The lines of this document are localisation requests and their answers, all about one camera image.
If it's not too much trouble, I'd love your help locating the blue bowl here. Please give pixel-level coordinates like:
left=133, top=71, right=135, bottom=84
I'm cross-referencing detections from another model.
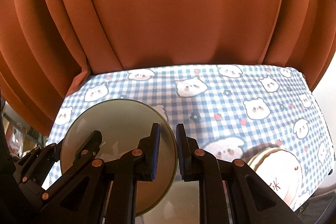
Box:
left=135, top=180, right=199, bottom=224
left=60, top=99, right=177, bottom=215

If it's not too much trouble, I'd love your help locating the red-rimmed small plate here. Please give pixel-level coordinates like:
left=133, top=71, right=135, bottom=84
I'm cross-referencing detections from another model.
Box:
left=248, top=148, right=302, bottom=208

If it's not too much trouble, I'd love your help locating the blue checkered cartoon tablecloth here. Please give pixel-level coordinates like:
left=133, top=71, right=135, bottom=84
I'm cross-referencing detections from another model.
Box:
left=49, top=65, right=335, bottom=223

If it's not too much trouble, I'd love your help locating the orange curtain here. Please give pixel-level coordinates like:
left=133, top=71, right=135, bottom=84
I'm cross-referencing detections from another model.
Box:
left=1, top=0, right=335, bottom=135

